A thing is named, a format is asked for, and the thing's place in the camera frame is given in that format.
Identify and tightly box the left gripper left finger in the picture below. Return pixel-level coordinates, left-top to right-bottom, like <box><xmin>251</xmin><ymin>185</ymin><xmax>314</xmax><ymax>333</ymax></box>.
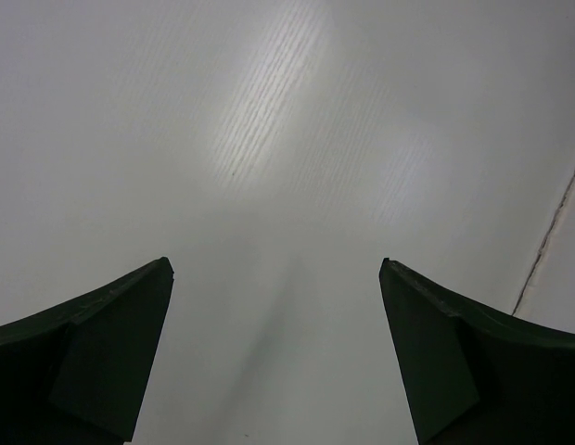
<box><xmin>0</xmin><ymin>257</ymin><xmax>173</xmax><ymax>444</ymax></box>

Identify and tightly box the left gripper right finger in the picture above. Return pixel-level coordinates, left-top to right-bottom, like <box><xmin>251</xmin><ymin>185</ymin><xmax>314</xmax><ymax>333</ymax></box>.
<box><xmin>379</xmin><ymin>259</ymin><xmax>575</xmax><ymax>444</ymax></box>

